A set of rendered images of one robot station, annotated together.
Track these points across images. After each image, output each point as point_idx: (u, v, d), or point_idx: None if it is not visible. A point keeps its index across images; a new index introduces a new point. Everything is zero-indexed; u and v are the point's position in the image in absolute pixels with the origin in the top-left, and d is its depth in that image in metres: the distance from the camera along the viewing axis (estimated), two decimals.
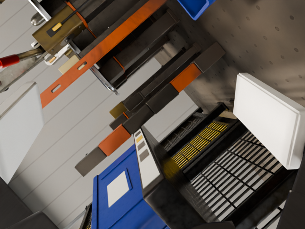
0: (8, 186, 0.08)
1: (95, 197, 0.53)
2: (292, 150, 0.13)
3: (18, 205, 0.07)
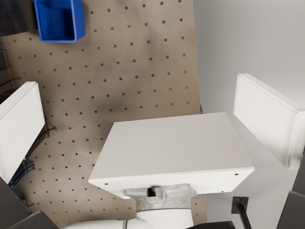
0: (8, 186, 0.08)
1: None
2: (292, 150, 0.13)
3: (18, 205, 0.07)
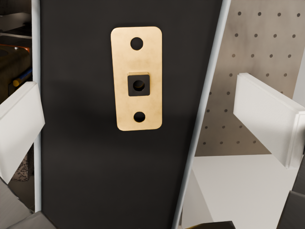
0: (8, 186, 0.08)
1: None
2: (292, 150, 0.13)
3: (18, 205, 0.07)
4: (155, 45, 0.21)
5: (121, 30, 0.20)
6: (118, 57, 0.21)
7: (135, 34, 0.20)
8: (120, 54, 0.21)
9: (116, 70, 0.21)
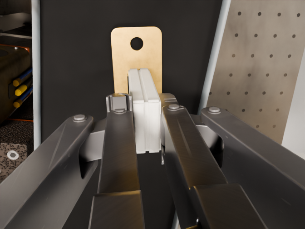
0: (137, 159, 0.09)
1: None
2: (149, 135, 0.14)
3: (134, 178, 0.08)
4: (155, 45, 0.21)
5: (121, 30, 0.20)
6: (118, 57, 0.21)
7: (135, 34, 0.20)
8: (120, 54, 0.21)
9: (116, 70, 0.21)
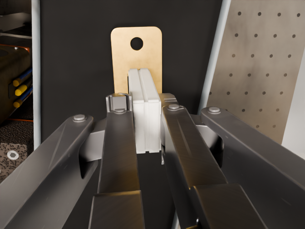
0: (137, 159, 0.09)
1: None
2: (149, 135, 0.14)
3: (134, 178, 0.08)
4: (155, 45, 0.21)
5: (121, 30, 0.20)
6: (118, 57, 0.21)
7: (135, 34, 0.20)
8: (120, 54, 0.21)
9: (116, 70, 0.21)
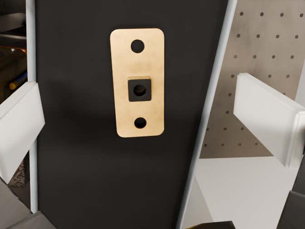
0: (8, 186, 0.08)
1: None
2: (292, 150, 0.13)
3: (18, 205, 0.07)
4: (157, 48, 0.20)
5: (121, 32, 0.19)
6: (118, 60, 0.20)
7: (135, 36, 0.19)
8: (120, 57, 0.20)
9: (115, 74, 0.20)
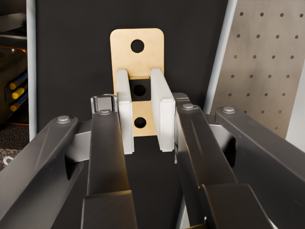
0: (125, 159, 0.09)
1: None
2: (162, 134, 0.14)
3: (123, 178, 0.08)
4: (157, 48, 0.20)
5: (121, 32, 0.19)
6: (117, 60, 0.20)
7: (135, 36, 0.19)
8: (120, 57, 0.20)
9: (115, 74, 0.20)
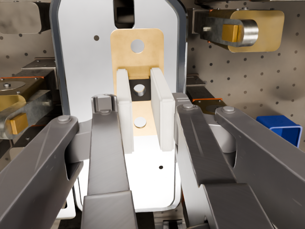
0: (125, 159, 0.09)
1: None
2: (162, 134, 0.14)
3: (123, 178, 0.08)
4: (157, 48, 0.20)
5: (121, 32, 0.19)
6: (117, 60, 0.20)
7: (135, 36, 0.19)
8: (120, 57, 0.20)
9: (115, 74, 0.20)
